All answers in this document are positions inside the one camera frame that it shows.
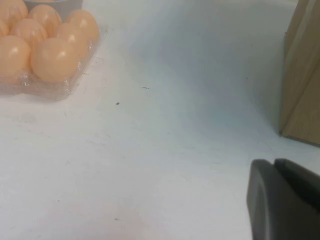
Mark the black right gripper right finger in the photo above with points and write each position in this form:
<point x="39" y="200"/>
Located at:
<point x="300" y="182"/>

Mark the orange plastic egg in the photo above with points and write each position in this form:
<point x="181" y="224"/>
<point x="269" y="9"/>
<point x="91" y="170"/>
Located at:
<point x="85" y="22"/>
<point x="30" y="30"/>
<point x="75" y="37"/>
<point x="55" y="60"/>
<point x="13" y="7"/>
<point x="46" y="15"/>
<point x="3" y="27"/>
<point x="13" y="56"/>

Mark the brown cardboard box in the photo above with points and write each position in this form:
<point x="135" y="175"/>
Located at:
<point x="302" y="87"/>

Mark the clear plastic egg tray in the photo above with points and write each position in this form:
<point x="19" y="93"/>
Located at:
<point x="50" y="88"/>

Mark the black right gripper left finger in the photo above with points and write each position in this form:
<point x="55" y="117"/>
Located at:
<point x="265" y="212"/>

